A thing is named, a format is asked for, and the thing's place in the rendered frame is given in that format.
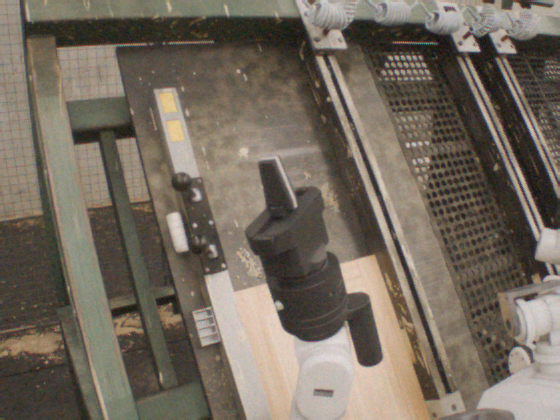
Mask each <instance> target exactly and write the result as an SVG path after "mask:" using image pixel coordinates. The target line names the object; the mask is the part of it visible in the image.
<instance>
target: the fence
mask: <svg viewBox="0 0 560 420"><path fill-rule="evenodd" d="M169 92H172V93H173V97H174V100H175V102H174V104H175V106H176V110H177V112H171V113H164V111H163V108H162V105H161V98H160V96H159V94H161V93H169ZM150 101H151V104H152V108H153V111H154V114H155V118H156V124H157V128H158V131H159V135H160V138H161V141H162V145H163V152H164V155H165V158H166V162H167V165H168V169H169V173H170V175H171V179H172V178H173V175H174V174H176V173H179V172H184V173H186V172H187V173H188V174H190V177H191V178H193V177H200V175H199V171H198V169H197V166H196V162H195V159H194V155H193V153H194V152H193V149H192V146H191V143H190V139H189V136H188V132H187V130H186V126H185V123H184V116H183V114H182V110H181V107H180V103H179V101H178V98H177V91H176V89H175V88H172V89H154V91H153V94H152V97H151V100H150ZM169 120H180V122H181V126H182V132H183V135H184V139H185V140H184V141H175V142H172V141H171V138H170V135H169V132H168V125H167V121H169ZM173 190H174V189H173ZM174 193H175V197H176V200H177V203H178V207H179V210H180V214H181V218H182V221H183V224H184V228H185V231H186V235H187V238H188V242H189V241H190V238H191V236H193V235H192V232H191V228H190V224H189V219H188V215H187V211H186V208H185V204H184V200H183V197H182V194H181V193H179V192H176V191H175V190H174ZM191 254H192V259H193V263H194V266H195V270H196V273H197V276H198V280H199V283H200V287H201V291H202V293H203V297H204V301H205V304H206V308H209V307H211V310H212V312H213V316H214V320H215V323H216V327H217V329H218V333H219V337H220V340H221V341H219V342H217V345H218V348H219V352H220V354H221V358H222V362H223V364H224V368H225V371H226V374H227V378H228V381H229V384H230V388H231V390H232V394H233V397H234V400H235V404H236V406H237V410H238V413H239V416H240V420H273V416H272V414H271V410H270V408H269V405H268V401H267V399H266V395H265V393H264V389H263V386H262V384H261V380H260V377H259V374H258V371H257V367H256V365H255V361H254V358H253V356H252V352H251V349H250V345H249V341H248V336H247V333H246V330H245V327H244V323H243V320H242V316H241V314H240V311H239V307H238V304H237V300H236V298H235V294H234V291H233V288H232V284H231V281H230V278H229V275H228V271H227V270H226V271H222V272H218V273H214V274H207V275H205V274H204V273H203V270H202V266H201V263H200V259H199V256H198V255H195V254H193V253H192V252H191Z"/></svg>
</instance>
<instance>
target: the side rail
mask: <svg viewBox="0 0 560 420"><path fill-rule="evenodd" d="M26 42H27V47H28V49H27V51H28V55H29V63H27V69H28V72H29V73H28V76H29V81H30V90H31V93H32V94H31V97H32V102H33V110H34V114H35V123H36V128H37V131H38V132H37V136H38V140H39V145H40V153H41V158H42V162H43V170H44V175H45V180H46V189H47V192H48V197H49V202H50V206H51V215H52V219H53V224H54V229H55V232H56V237H57V242H58V250H59V254H60V259H61V264H62V268H63V272H64V277H65V281H66V286H67V291H68V294H69V299H70V303H71V308H72V312H73V316H74V321H75V325H76V330H77V334H78V338H79V343H80V347H81V352H82V355H83V360H84V363H85V366H86V369H87V372H88V377H89V381H90V385H91V390H92V393H93V398H94V402H95V406H96V409H97V411H98V414H99V418H100V420H140V418H139V415H138V410H137V407H136V404H135V401H134V399H133V395H132V391H131V387H130V384H129V379H128V376H127V371H126V368H125V364H124V360H123V356H122V352H121V348H120V344H119V341H118V336H117V332H116V329H115V326H114V323H113V319H112V316H111V312H110V308H109V304H108V300H107V295H106V292H105V287H104V282H103V277H102V271H101V267H100V264H99V259H98V255H97V250H96V247H95V243H94V238H93V234H92V231H91V226H90V222H89V214H88V210H87V205H86V202H85V198H84V193H83V189H82V181H81V177H80V173H79V169H78V161H77V157H76V153H75V149H74V140H73V137H72V133H71V125H70V121H69V117H68V109H67V105H66V101H65V100H66V97H65V93H64V90H63V86H64V85H63V82H62V78H61V75H62V74H61V70H60V67H59V64H60V62H59V59H58V51H57V48H56V40H55V38H54V37H43V38H28V39H27V40H26Z"/></svg>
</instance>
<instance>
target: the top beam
mask: <svg viewBox="0 0 560 420"><path fill-rule="evenodd" d="M387 1H391V2H398V1H403V2H405V3H406V4H407V5H408V6H409V7H411V6H412V4H413V3H416V2H417V1H418V2H419V3H420V2H422V3H423V5H424V6H425V7H426V8H427V10H428V12H429V13H431V12H432V11H433V10H437V8H436V6H435V3H434V2H435V1H426V0H387ZM20 6H21V12H20V13H21V19H22V20H21V22H22V26H23V28H22V30H23V35H24V36H23V38H24V42H25V45H24V46H25V47H27V42H26V40H27V39H28V38H29V36H32V35H37V34H40V35H50V34H53V37H57V43H56V48H62V47H79V46H98V45H119V44H143V43H171V42H209V41H253V40H300V39H301V37H302V36H303V35H304V34H305V32H307V31H306V28H305V26H304V24H303V19H302V17H301V14H300V12H299V10H298V7H297V5H296V3H295V0H21V2H20ZM353 10H354V11H355V13H354V19H353V21H351V22H350V24H349V25H348V26H347V28H345V29H343V30H342V31H341V34H342V37H343V38H344V40H345V41H386V42H414V43H438V44H439V43H441V42H442V40H443V39H445V38H446V37H448V35H449V34H447V35H438V34H434V33H433V32H431V31H430V30H428V29H427V28H426V26H425V23H426V19H425V18H426V16H427V14H426V12H424V10H423V9H422V7H421V6H420V4H417V5H416V6H415V7H413V8H412V9H411V17H410V19H409V20H408V21H407V22H406V23H405V24H402V25H399V26H385V25H381V24H380V23H379V24H378V23H377V22H376V21H375V18H374V10H375V9H374V8H373V7H372V6H371V5H370V4H369V3H368V2H366V1H364V0H360V1H359V2H358V3H357V5H356V9H353ZM532 14H533V15H532V16H530V17H532V18H531V19H530V20H532V21H535V20H537V19H538V16H540V17H541V18H540V19H539V21H538V22H537V23H536V24H537V25H538V33H537V34H536V36H535V37H533V38H532V39H529V40H526V41H523V40H519V39H517V40H516V39H514V38H512V37H511V36H510V38H509V39H510V41H511V42H512V44H513V45H514V47H515V48H528V49H537V48H540V49H554V50H560V17H552V16H548V15H538V14H534V13H532ZM27 49H28V47H27Z"/></svg>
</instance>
